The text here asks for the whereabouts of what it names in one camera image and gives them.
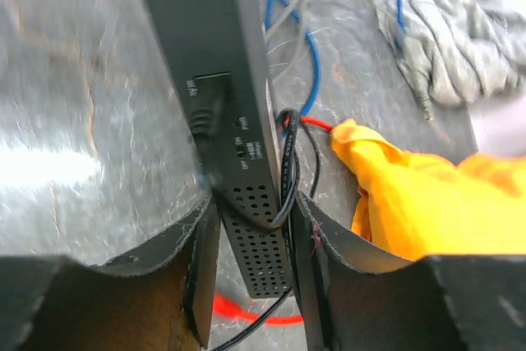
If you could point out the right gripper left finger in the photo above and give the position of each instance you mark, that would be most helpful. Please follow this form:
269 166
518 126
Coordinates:
157 296

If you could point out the grey crumpled cloth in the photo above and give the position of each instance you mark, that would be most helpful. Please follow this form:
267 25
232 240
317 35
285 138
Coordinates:
455 52

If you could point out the black network switch box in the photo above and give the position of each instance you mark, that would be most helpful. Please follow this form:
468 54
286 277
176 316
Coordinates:
216 57

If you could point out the orange Mickey Mouse pillow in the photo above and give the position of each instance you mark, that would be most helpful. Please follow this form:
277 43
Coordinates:
415 205

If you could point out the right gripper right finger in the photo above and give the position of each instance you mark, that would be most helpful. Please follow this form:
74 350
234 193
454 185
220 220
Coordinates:
356 296

